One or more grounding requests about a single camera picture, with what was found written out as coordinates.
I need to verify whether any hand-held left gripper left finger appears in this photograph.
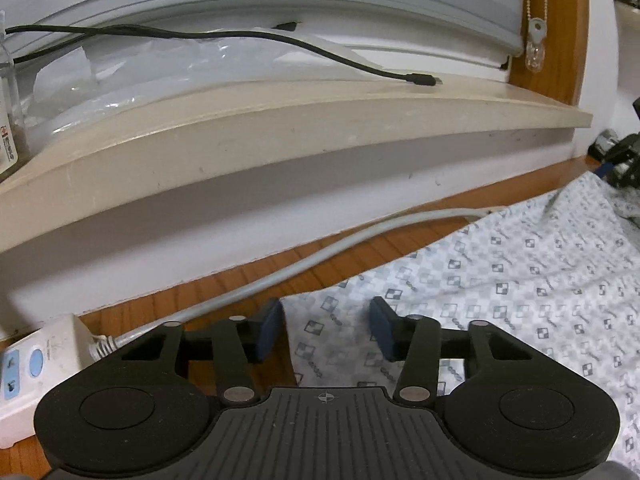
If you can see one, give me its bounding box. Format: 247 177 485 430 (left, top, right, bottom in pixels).
120 299 285 405

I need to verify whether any wooden window frame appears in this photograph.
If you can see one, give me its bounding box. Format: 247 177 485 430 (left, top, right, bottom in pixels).
507 0 591 107

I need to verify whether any clear blind cord pull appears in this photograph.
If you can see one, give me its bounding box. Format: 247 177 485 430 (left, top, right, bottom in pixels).
522 16 548 74

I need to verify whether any plastic bottle orange label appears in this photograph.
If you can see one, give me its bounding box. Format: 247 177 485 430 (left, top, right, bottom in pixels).
0 10 31 180

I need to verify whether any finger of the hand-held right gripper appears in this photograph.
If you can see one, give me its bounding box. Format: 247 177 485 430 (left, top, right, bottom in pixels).
597 131 640 177
609 159 640 192

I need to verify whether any black charging cable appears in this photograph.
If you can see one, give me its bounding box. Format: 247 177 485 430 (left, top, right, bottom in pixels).
4 21 445 87

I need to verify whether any white power strip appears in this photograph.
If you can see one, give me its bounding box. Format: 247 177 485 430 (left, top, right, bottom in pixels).
0 314 108 450

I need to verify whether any white patterned shirt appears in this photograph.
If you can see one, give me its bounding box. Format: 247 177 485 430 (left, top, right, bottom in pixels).
280 172 640 478

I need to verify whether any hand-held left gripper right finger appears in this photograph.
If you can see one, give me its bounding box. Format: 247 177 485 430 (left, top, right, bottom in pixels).
369 297 533 405

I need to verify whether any clear plastic bag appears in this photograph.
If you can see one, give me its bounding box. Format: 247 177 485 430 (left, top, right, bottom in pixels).
17 25 386 143

